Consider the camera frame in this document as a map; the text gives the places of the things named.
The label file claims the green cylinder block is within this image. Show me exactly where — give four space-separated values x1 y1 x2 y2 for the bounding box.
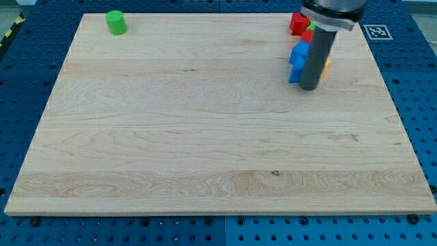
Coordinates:
105 10 127 35

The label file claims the small red block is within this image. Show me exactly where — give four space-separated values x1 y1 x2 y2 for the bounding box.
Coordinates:
300 30 314 44

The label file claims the red block rear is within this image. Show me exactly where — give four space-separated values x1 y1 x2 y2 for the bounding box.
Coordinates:
290 12 311 36

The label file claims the wooden board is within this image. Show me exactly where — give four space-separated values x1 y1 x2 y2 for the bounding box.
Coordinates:
5 14 436 217

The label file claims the small green block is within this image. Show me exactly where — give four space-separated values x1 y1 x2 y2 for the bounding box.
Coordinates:
307 20 315 31

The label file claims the blue block upper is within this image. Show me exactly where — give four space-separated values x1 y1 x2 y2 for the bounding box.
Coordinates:
289 40 310 64

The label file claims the robot arm flange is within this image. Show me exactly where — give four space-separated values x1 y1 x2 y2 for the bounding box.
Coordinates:
300 0 368 31

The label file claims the blue block lower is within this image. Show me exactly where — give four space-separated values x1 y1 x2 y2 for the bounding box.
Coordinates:
289 57 305 83

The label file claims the blue block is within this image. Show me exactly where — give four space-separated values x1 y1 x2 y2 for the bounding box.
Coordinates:
289 57 305 83
289 40 310 64

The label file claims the yellow hexagon block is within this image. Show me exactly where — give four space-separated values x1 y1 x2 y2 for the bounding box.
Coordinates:
320 57 332 79

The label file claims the fiducial marker tag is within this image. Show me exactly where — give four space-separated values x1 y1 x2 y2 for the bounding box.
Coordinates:
363 24 393 40

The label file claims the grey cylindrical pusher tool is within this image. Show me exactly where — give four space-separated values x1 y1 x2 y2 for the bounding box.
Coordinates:
299 27 337 91

